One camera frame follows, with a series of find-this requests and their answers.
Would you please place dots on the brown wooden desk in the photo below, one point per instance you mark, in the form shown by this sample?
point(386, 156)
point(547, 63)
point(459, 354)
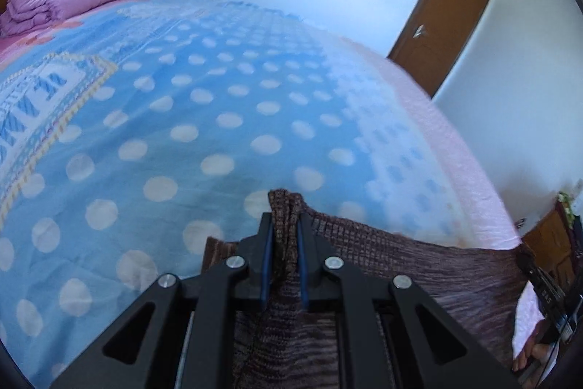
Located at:
point(549, 234)

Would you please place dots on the brown wooden door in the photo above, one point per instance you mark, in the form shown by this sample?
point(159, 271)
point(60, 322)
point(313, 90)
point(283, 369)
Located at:
point(442, 20)

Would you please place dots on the brown knit sweater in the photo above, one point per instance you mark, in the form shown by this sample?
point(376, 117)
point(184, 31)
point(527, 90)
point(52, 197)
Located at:
point(410, 270)

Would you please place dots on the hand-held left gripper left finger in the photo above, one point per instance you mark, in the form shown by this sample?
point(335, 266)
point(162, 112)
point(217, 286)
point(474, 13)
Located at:
point(267, 266)

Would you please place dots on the dark blue bag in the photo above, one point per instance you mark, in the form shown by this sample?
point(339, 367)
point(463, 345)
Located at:
point(577, 227)

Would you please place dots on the green cloth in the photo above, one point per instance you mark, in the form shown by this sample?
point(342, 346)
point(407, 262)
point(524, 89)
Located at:
point(564, 200)

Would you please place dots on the person's right hand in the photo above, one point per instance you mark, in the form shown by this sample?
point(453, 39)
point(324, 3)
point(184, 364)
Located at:
point(533, 350)

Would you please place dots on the blue polka dot blanket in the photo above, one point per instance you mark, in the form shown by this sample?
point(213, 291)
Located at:
point(205, 97)

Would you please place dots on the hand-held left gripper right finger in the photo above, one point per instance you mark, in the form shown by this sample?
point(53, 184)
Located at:
point(303, 266)

